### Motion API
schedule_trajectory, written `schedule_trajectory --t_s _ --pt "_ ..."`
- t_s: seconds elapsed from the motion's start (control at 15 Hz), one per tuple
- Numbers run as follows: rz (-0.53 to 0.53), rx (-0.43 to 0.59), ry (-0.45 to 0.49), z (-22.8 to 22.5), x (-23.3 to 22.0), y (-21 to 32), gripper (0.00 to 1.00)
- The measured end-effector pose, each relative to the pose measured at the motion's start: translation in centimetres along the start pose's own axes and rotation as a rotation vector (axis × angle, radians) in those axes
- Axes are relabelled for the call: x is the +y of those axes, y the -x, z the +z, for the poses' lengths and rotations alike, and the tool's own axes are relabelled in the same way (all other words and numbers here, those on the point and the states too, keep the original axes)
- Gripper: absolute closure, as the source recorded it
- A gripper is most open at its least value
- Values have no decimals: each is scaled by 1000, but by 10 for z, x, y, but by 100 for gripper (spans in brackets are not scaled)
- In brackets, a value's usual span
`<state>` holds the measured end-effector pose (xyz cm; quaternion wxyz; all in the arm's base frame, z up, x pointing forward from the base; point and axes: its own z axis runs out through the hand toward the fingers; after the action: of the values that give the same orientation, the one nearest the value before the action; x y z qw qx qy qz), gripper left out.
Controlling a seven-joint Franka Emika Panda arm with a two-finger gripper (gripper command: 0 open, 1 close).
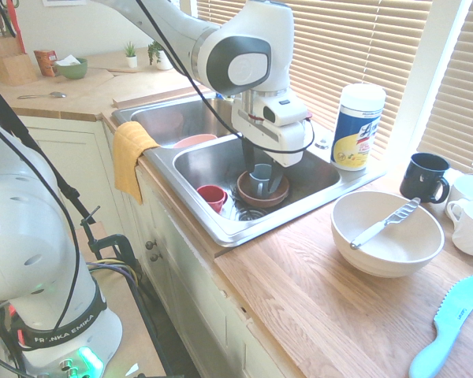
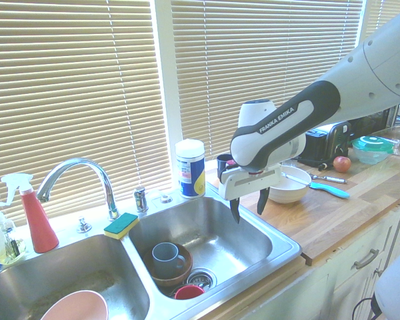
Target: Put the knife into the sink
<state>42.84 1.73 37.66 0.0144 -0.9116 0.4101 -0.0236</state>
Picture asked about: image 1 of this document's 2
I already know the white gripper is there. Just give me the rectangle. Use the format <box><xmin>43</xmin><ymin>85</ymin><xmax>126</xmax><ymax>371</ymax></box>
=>
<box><xmin>231</xmin><ymin>101</ymin><xmax>306</xmax><ymax>195</ymax></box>

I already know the stainless steel double sink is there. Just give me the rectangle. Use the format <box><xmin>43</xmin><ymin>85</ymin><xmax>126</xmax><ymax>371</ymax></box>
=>
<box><xmin>110</xmin><ymin>94</ymin><xmax>387</xmax><ymax>248</ymax></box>

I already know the teal plastic serrated knife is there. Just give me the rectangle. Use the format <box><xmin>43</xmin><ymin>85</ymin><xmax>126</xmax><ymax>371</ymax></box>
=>
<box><xmin>408</xmin><ymin>274</ymin><xmax>473</xmax><ymax>378</ymax></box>

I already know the wooden knife block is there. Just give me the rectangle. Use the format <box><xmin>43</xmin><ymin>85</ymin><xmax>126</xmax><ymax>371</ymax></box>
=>
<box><xmin>0</xmin><ymin>31</ymin><xmax>39</xmax><ymax>87</ymax></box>

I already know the grey mug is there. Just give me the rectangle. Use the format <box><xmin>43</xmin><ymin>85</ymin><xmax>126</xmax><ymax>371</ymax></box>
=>
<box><xmin>248</xmin><ymin>163</ymin><xmax>276</xmax><ymax>198</ymax></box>

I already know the brown wooden bowl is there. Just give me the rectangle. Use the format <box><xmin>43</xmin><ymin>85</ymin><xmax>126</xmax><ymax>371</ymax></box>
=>
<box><xmin>236</xmin><ymin>169</ymin><xmax>291</xmax><ymax>207</ymax></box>

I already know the metal drain strainer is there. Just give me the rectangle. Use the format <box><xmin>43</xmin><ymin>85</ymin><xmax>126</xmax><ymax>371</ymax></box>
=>
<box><xmin>238</xmin><ymin>207</ymin><xmax>267</xmax><ymax>222</ymax></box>

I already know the red plastic cup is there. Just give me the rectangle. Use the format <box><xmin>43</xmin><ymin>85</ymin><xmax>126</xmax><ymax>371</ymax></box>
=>
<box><xmin>196</xmin><ymin>184</ymin><xmax>229</xmax><ymax>216</ymax></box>

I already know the pink plastic bowl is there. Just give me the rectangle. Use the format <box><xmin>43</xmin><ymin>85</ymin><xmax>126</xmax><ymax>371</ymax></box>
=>
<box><xmin>173</xmin><ymin>133</ymin><xmax>218</xmax><ymax>150</ymax></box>

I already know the Lysol wipes canister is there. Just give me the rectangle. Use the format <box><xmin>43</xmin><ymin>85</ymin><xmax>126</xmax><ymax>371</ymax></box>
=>
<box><xmin>330</xmin><ymin>83</ymin><xmax>387</xmax><ymax>172</ymax></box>

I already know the yellow dish cloth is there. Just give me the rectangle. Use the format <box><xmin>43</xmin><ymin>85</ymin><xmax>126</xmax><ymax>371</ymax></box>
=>
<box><xmin>112</xmin><ymin>120</ymin><xmax>162</xmax><ymax>206</ymax></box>

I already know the white base cabinet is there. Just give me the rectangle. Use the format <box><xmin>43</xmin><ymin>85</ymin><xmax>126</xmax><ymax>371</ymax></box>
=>
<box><xmin>21</xmin><ymin>116</ymin><xmax>296</xmax><ymax>378</ymax></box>

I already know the trailing potted plant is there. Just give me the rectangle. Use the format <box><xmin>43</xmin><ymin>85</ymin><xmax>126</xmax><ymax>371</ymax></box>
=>
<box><xmin>147</xmin><ymin>40</ymin><xmax>174</xmax><ymax>71</ymax></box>

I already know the beige slatted window blind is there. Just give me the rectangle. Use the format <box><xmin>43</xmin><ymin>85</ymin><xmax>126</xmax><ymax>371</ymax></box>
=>
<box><xmin>416</xmin><ymin>0</ymin><xmax>473</xmax><ymax>178</ymax></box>
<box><xmin>196</xmin><ymin>0</ymin><xmax>433</xmax><ymax>161</ymax></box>

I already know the large white bowl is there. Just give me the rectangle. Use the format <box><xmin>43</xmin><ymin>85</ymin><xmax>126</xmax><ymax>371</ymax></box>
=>
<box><xmin>330</xmin><ymin>191</ymin><xmax>445</xmax><ymax>279</ymax></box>

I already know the black mug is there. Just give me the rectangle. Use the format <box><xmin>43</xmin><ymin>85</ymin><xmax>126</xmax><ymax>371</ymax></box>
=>
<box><xmin>399</xmin><ymin>152</ymin><xmax>452</xmax><ymax>205</ymax></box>

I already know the green metal clamp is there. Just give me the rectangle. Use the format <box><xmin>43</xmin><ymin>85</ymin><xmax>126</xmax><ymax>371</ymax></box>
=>
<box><xmin>84</xmin><ymin>206</ymin><xmax>140</xmax><ymax>279</ymax></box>

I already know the small upright potted plant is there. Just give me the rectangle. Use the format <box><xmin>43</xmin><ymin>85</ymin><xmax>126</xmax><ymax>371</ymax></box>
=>
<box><xmin>123</xmin><ymin>41</ymin><xmax>139</xmax><ymax>69</ymax></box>

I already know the wide white cup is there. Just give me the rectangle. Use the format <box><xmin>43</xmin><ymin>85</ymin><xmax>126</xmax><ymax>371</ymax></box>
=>
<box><xmin>449</xmin><ymin>174</ymin><xmax>473</xmax><ymax>206</ymax></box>

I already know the green bowl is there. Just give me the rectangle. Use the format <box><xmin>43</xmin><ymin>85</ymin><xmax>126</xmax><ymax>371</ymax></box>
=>
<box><xmin>56</xmin><ymin>57</ymin><xmax>89</xmax><ymax>80</ymax></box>

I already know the metal spoon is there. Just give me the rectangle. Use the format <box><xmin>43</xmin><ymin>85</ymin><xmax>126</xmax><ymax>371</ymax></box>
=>
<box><xmin>17</xmin><ymin>91</ymin><xmax>68</xmax><ymax>100</ymax></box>

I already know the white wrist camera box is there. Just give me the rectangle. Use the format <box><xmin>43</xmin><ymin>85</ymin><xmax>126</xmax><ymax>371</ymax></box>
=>
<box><xmin>259</xmin><ymin>96</ymin><xmax>313</xmax><ymax>128</ymax></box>

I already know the white handled butter knife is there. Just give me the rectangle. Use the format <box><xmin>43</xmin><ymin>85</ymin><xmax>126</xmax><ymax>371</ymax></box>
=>
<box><xmin>349</xmin><ymin>196</ymin><xmax>422</xmax><ymax>251</ymax></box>

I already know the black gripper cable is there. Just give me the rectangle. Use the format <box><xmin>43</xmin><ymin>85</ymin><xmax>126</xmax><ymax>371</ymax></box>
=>
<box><xmin>136</xmin><ymin>0</ymin><xmax>315</xmax><ymax>155</ymax></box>

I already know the yellow and purple wire bundle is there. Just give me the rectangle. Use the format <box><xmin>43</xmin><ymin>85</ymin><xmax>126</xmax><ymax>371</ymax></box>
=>
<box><xmin>87</xmin><ymin>258</ymin><xmax>143</xmax><ymax>293</ymax></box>

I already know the red handled knife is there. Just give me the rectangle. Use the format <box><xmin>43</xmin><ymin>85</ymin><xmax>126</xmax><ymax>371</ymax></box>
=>
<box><xmin>6</xmin><ymin>0</ymin><xmax>27</xmax><ymax>54</ymax></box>

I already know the black handled knife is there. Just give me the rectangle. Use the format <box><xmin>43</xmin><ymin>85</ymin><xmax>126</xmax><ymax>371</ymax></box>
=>
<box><xmin>2</xmin><ymin>6</ymin><xmax>17</xmax><ymax>39</ymax></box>

